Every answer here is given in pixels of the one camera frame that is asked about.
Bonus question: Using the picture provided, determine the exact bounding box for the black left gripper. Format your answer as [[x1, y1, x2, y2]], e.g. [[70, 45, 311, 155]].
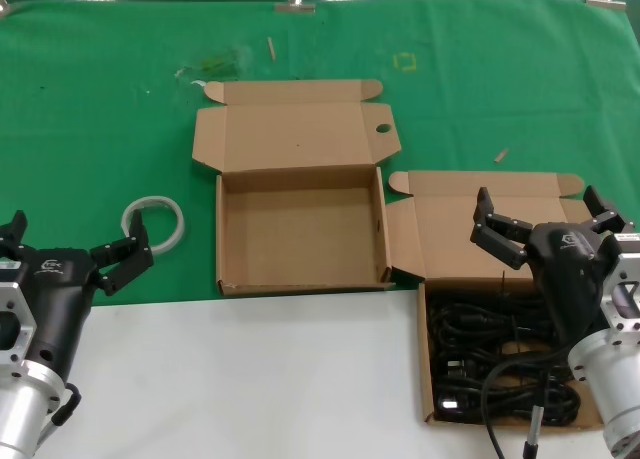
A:
[[0, 210, 155, 381]]

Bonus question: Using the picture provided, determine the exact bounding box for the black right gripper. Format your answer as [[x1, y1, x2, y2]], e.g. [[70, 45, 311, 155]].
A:
[[469, 184, 636, 346]]

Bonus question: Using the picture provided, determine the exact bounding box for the open cardboard box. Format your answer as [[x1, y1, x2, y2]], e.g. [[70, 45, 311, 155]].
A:
[[191, 78, 403, 298], [385, 169, 609, 427]]

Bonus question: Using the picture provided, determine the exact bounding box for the white tape roll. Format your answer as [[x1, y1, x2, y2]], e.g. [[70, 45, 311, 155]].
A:
[[121, 194, 187, 255]]

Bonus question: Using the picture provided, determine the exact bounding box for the green table cloth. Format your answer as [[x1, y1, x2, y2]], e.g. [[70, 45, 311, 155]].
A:
[[0, 0, 640, 309]]

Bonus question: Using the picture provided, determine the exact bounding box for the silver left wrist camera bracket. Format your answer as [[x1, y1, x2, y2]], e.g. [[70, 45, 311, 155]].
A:
[[0, 266, 39, 375]]

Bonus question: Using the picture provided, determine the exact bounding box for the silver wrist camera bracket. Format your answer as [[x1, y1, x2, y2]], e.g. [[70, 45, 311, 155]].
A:
[[597, 232, 640, 334], [0, 266, 39, 375]]

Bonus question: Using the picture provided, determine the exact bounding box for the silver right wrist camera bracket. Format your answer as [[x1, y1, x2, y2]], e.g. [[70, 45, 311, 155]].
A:
[[597, 232, 640, 334]]

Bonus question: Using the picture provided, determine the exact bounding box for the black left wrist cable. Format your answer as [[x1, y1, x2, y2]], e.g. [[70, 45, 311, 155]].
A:
[[51, 381, 83, 427]]

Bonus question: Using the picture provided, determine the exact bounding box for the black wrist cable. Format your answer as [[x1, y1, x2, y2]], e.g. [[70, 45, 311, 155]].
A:
[[51, 381, 83, 427], [481, 347, 576, 459]]

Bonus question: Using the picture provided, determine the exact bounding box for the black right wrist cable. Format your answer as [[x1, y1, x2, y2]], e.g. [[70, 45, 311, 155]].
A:
[[481, 347, 576, 459]]

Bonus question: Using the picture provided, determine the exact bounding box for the thin cable with metal plug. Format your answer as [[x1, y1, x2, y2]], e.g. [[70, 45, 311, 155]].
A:
[[521, 366, 549, 459]]

